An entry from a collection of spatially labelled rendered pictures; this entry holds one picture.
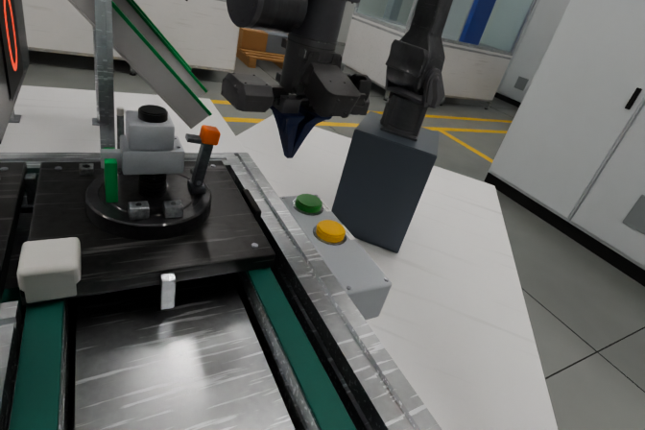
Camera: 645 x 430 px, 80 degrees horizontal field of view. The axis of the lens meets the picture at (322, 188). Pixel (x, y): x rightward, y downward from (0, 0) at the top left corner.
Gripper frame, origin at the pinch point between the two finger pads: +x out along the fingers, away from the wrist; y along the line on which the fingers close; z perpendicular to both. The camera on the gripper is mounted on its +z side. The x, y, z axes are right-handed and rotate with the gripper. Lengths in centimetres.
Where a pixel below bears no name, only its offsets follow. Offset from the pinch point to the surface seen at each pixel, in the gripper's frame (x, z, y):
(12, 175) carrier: 10.6, -12.2, -30.3
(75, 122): 21, -55, -21
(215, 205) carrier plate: 10.7, -0.8, -9.1
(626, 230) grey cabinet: 79, -17, 286
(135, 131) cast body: -0.1, -0.5, -18.8
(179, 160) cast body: 3.4, -0.1, -14.2
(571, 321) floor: 107, 4, 193
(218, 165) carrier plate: 10.6, -11.7, -4.9
